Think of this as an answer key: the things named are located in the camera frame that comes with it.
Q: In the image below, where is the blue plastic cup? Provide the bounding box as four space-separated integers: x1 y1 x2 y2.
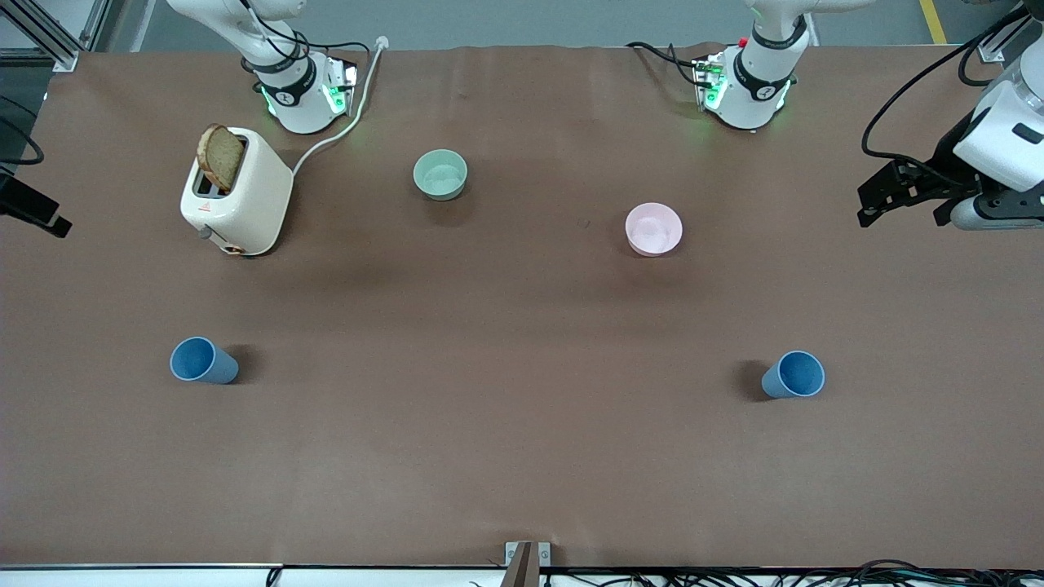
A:
169 336 240 386
760 350 826 400

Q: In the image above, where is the brown bread slice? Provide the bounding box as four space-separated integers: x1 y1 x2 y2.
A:
197 124 246 194

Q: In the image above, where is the cream white toaster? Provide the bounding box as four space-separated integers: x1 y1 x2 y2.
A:
179 126 294 258

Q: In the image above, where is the pink bowl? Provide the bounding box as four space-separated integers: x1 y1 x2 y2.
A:
625 202 684 258

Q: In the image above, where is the brown table cloth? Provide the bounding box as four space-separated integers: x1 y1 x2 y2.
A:
0 45 1044 569

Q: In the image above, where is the green bowl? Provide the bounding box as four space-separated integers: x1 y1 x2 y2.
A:
412 148 469 201

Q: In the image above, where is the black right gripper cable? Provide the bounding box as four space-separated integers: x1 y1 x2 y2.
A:
0 96 43 166

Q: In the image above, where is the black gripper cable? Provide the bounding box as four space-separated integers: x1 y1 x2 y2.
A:
862 4 1030 164
0 96 43 166

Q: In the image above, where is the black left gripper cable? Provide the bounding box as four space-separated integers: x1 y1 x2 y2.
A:
862 4 1030 164

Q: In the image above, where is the aluminium frame profile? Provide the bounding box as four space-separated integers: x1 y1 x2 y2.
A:
975 12 1033 64
0 0 123 73

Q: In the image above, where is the black left arm base cable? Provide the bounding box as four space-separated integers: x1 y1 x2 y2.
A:
626 41 704 86

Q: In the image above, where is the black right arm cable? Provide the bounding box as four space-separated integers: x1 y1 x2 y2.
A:
237 0 372 82

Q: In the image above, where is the white toaster power cable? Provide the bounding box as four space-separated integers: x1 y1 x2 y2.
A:
290 35 390 174

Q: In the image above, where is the black cable bundle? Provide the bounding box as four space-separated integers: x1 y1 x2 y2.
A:
538 558 1044 587

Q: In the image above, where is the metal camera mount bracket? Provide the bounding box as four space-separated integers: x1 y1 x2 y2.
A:
504 541 552 587

